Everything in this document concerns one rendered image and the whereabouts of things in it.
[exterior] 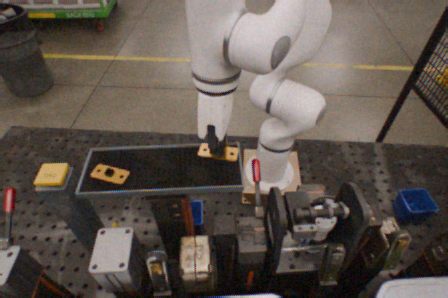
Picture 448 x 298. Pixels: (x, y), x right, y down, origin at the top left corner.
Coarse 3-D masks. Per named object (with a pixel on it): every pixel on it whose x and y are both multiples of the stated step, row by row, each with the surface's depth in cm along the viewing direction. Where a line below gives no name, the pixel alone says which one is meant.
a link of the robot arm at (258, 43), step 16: (288, 0) 38; (304, 0) 40; (256, 16) 39; (272, 16) 38; (288, 16) 38; (304, 16) 41; (240, 32) 39; (256, 32) 38; (272, 32) 38; (288, 32) 39; (240, 48) 39; (256, 48) 38; (272, 48) 38; (288, 48) 41; (240, 64) 41; (256, 64) 39; (272, 64) 40
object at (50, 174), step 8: (48, 168) 68; (56, 168) 68; (64, 168) 69; (40, 176) 67; (48, 176) 67; (56, 176) 67; (64, 176) 68; (40, 184) 66; (48, 184) 66; (56, 184) 66
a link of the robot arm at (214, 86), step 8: (192, 72) 48; (240, 72) 48; (192, 80) 50; (200, 80) 47; (208, 80) 46; (216, 80) 46; (224, 80) 46; (232, 80) 47; (240, 80) 50; (200, 88) 48; (208, 88) 48; (216, 88) 47; (224, 88) 48; (232, 88) 48
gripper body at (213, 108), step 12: (204, 96) 49; (216, 96) 49; (228, 96) 51; (204, 108) 50; (216, 108) 50; (228, 108) 53; (204, 120) 52; (216, 120) 51; (228, 120) 56; (204, 132) 54; (216, 132) 53
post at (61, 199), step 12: (72, 168) 71; (72, 180) 71; (48, 192) 67; (60, 192) 68; (72, 192) 70; (48, 204) 71; (60, 204) 71; (72, 204) 71; (84, 204) 77; (60, 216) 76; (72, 216) 76; (84, 216) 78; (96, 216) 86; (72, 228) 81; (84, 228) 81; (96, 228) 85; (84, 240) 86
